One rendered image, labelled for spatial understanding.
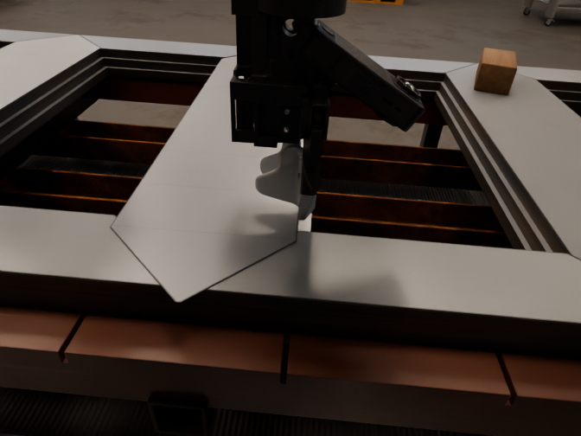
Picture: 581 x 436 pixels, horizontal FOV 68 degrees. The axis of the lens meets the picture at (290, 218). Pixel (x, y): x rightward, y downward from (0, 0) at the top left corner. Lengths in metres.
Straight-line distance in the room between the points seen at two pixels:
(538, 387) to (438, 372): 0.08
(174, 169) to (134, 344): 0.22
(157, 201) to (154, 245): 0.07
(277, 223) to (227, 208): 0.06
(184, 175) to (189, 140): 0.09
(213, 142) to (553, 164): 0.45
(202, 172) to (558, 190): 0.42
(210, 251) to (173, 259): 0.03
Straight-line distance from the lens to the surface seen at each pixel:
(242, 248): 0.40
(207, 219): 0.44
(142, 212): 0.46
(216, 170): 0.52
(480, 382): 0.40
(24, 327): 0.44
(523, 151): 0.68
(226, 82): 0.81
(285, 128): 0.37
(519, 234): 0.56
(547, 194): 0.59
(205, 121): 0.65
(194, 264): 0.39
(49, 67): 0.93
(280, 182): 0.41
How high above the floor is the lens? 1.13
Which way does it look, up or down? 36 degrees down
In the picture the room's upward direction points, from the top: 3 degrees clockwise
